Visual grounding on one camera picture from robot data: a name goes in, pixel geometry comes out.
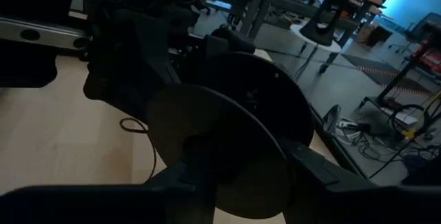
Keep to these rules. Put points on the black plastic spool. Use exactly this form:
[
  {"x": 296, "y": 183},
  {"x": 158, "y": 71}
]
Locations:
[{"x": 186, "y": 113}]

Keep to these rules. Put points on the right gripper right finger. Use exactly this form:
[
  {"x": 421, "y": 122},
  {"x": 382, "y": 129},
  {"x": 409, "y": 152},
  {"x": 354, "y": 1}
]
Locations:
[{"x": 310, "y": 172}]

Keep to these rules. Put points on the grey oval mesh object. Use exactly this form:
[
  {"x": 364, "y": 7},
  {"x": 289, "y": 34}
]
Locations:
[{"x": 332, "y": 119}]

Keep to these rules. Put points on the grey disc floor stand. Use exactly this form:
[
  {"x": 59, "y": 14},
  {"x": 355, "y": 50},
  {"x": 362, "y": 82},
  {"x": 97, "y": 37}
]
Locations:
[{"x": 305, "y": 62}]

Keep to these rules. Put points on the black metal cart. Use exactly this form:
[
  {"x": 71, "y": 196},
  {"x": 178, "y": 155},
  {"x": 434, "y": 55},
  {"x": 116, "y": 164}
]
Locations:
[{"x": 396, "y": 82}]

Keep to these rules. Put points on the red crate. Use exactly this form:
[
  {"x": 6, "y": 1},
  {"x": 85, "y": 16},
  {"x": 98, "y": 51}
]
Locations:
[{"x": 432, "y": 58}]

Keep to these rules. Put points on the white power strip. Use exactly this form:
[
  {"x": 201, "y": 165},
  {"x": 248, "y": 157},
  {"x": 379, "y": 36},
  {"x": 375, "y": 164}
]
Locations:
[{"x": 348, "y": 124}]

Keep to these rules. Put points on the black stand with white base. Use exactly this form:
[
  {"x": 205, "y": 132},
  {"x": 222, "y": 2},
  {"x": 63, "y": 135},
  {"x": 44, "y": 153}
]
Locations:
[{"x": 330, "y": 3}]

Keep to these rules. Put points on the grey desk leg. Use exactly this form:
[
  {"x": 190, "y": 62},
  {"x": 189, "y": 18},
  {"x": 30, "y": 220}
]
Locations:
[{"x": 256, "y": 3}]

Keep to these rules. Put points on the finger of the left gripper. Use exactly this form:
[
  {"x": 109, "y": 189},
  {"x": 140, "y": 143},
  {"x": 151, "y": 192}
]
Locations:
[{"x": 231, "y": 41}]

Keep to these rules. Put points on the cardboard box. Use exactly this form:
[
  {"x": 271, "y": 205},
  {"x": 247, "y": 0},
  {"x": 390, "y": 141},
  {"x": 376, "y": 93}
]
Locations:
[{"x": 373, "y": 34}]

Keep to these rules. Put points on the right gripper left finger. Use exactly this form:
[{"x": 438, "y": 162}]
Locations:
[{"x": 186, "y": 177}]

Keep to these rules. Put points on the yellow plug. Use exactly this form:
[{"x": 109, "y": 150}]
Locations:
[{"x": 410, "y": 133}]

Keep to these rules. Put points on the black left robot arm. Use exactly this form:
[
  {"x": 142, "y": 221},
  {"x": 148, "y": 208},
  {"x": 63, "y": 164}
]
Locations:
[{"x": 27, "y": 69}]

